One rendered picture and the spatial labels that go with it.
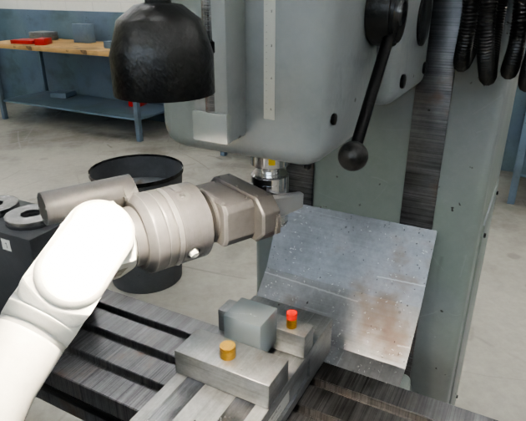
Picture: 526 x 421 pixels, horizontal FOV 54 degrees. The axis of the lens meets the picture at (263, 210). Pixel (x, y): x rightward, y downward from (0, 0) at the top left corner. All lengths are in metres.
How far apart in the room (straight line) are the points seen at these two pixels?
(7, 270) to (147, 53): 0.73
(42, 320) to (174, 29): 0.27
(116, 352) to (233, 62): 0.60
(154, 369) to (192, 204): 0.41
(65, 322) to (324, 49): 0.33
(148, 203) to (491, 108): 0.60
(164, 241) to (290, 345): 0.32
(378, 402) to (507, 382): 1.60
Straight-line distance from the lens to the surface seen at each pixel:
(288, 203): 0.63
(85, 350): 0.96
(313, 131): 0.51
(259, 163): 0.61
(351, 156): 0.50
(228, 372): 0.71
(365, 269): 1.02
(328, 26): 0.50
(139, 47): 0.35
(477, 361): 2.48
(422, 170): 0.97
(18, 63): 7.84
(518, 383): 2.43
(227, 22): 0.49
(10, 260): 1.00
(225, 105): 0.49
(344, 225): 1.03
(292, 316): 0.76
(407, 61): 0.71
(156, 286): 2.78
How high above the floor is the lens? 1.48
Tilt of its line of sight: 24 degrees down
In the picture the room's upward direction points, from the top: straight up
